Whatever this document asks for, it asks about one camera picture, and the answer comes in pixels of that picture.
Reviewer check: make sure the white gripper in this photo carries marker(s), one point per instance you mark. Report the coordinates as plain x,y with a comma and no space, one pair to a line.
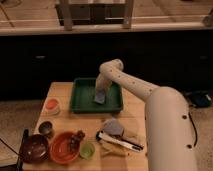
102,85

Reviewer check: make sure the grey blue sponge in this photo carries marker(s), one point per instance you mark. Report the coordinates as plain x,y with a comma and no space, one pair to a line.
100,97

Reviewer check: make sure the green plastic tray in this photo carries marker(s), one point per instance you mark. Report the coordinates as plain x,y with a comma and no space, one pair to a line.
83,93

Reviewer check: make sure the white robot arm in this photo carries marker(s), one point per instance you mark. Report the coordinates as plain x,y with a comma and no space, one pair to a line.
167,120

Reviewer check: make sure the grey cloth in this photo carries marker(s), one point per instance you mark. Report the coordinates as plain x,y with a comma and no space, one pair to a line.
113,127

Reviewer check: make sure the white cup orange lid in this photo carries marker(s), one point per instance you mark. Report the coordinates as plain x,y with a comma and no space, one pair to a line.
52,107

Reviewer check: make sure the brown toy in bowl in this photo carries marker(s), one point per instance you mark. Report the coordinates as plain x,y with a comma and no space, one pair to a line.
75,140

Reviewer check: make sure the small green cup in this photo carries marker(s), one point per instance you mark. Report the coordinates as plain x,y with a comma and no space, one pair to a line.
87,150

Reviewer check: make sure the small metal cup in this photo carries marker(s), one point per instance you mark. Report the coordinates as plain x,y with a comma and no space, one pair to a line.
46,129

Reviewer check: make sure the orange bowl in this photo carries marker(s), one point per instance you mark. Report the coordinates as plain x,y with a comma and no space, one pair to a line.
60,151

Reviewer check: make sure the dark brown bowl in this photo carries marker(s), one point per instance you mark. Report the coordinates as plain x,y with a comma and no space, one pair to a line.
34,149

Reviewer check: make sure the dark object on floor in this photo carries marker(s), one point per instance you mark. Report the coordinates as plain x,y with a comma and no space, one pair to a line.
199,99

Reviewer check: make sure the wooden chair frame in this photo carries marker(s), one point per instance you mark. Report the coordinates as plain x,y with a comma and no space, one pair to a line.
93,14

